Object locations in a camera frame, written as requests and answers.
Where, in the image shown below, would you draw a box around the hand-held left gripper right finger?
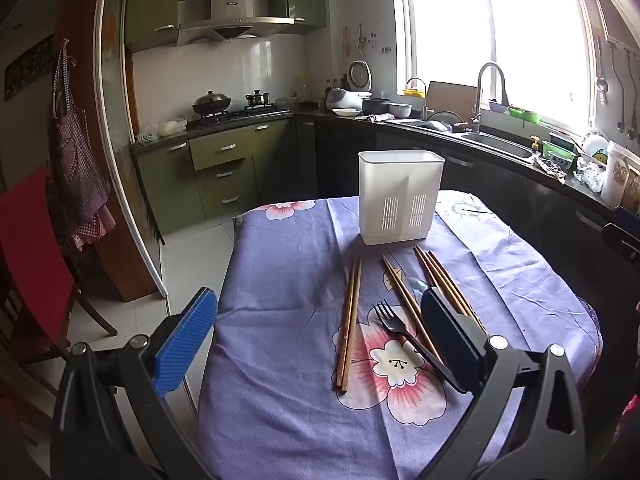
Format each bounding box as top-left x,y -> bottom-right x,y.
421,287 -> 589,480

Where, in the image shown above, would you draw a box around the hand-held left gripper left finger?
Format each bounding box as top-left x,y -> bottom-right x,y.
50,287 -> 219,480

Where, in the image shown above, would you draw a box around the black plastic fork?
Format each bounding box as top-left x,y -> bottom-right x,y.
372,300 -> 468,395

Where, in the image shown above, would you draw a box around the white plastic utensil holder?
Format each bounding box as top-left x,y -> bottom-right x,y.
357,150 -> 446,247

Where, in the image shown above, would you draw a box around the white lidded jar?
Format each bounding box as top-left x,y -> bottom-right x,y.
600,141 -> 637,209

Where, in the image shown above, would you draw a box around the purple floral tablecloth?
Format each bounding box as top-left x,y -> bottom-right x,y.
197,190 -> 601,480

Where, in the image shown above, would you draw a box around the green bowl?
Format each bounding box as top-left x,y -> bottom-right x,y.
542,141 -> 579,162

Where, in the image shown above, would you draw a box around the dark base cabinets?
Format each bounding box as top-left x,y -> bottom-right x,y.
295,119 -> 640,281

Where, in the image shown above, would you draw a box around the steel sink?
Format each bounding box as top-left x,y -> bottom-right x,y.
400,117 -> 535,160

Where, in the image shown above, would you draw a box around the hanging steel ladle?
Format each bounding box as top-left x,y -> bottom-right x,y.
594,35 -> 609,106

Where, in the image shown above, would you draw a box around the green plastic baskets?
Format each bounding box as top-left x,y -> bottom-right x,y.
507,105 -> 544,124

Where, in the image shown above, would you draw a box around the red chair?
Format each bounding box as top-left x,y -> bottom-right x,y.
0,166 -> 119,366

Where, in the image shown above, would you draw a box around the green base cabinets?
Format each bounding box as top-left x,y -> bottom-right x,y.
132,119 -> 321,235

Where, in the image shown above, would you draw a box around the tall steel faucet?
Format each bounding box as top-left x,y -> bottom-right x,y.
470,62 -> 510,135

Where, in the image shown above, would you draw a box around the checked apron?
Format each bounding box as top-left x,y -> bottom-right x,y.
49,40 -> 112,252

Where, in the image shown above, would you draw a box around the white plastic bag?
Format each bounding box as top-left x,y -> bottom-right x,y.
157,117 -> 188,137

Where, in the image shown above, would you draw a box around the wooden cutting board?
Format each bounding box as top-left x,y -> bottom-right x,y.
425,81 -> 478,123

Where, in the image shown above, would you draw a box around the gas stove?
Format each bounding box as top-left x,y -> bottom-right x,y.
187,105 -> 291,129

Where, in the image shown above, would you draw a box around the window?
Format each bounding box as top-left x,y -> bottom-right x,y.
395,0 -> 601,133

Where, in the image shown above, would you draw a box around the black wok with lid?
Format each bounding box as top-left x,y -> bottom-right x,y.
192,90 -> 233,116

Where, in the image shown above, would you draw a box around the small steel faucet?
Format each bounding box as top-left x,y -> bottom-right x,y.
405,77 -> 430,121

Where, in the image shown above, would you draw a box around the white rice cooker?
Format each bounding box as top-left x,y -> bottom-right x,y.
326,87 -> 373,111

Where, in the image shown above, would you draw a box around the steel range hood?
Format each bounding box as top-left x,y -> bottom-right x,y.
176,0 -> 296,47

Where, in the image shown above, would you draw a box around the sliding door frame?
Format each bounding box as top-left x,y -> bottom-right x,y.
94,0 -> 171,297

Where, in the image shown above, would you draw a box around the wall picture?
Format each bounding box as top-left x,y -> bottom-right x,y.
4,34 -> 55,102

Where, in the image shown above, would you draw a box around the green wall cabinets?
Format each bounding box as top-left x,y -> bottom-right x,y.
125,0 -> 328,53

